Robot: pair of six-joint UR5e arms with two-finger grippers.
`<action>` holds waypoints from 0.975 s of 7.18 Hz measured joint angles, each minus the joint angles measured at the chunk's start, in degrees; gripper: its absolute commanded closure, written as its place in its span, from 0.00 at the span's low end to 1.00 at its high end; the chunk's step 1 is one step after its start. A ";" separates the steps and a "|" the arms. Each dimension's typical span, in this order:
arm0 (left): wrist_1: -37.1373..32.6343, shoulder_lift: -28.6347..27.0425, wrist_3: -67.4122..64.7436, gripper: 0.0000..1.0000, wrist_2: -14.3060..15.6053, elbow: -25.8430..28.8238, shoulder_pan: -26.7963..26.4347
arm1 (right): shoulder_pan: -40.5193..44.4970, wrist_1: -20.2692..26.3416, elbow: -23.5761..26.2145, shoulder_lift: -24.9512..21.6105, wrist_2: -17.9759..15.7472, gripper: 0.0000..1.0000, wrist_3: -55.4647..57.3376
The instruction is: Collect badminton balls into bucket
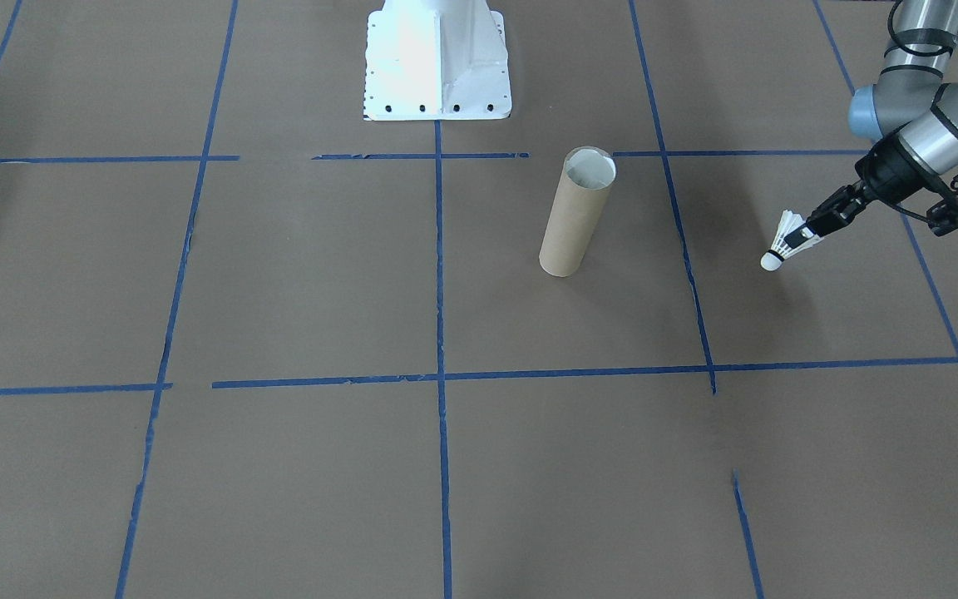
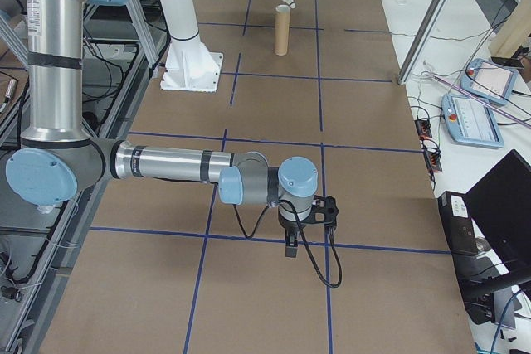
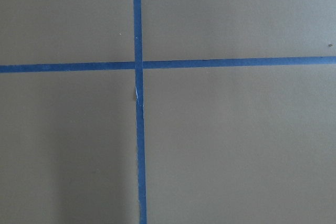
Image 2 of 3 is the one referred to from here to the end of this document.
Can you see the white badminton shuttlecock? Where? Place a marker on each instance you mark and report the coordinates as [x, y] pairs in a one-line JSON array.
[[289, 1]]

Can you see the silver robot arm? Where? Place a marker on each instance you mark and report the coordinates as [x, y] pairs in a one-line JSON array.
[[54, 80]]

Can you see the brown cardboard tube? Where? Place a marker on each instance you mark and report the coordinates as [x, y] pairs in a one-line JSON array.
[[282, 32]]

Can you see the small black circuit board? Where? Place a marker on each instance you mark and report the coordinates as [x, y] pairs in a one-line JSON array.
[[424, 127], [433, 161]]

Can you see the black computer box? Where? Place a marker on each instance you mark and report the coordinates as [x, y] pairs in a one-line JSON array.
[[456, 225]]

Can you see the white side table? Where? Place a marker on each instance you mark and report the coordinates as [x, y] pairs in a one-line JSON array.
[[464, 10]]

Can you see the black monitor stand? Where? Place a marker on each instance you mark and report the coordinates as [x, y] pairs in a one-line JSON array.
[[489, 287]]

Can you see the black monitor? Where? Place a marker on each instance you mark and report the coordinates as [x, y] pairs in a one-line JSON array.
[[502, 205]]

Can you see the light blue teach pendant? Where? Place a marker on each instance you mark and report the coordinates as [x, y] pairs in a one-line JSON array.
[[493, 80], [473, 122]]

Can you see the thin purple rod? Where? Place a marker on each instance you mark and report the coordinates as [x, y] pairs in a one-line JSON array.
[[477, 96]]

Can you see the black flat phone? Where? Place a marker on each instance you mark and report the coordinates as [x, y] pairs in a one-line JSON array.
[[507, 62]]

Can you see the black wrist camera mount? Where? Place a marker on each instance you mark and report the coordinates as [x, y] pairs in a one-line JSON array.
[[325, 209]]

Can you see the white pedestal with base plate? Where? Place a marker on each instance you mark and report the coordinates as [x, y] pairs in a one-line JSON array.
[[186, 55]]

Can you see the aluminium profile post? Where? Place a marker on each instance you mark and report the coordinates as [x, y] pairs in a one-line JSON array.
[[431, 18]]

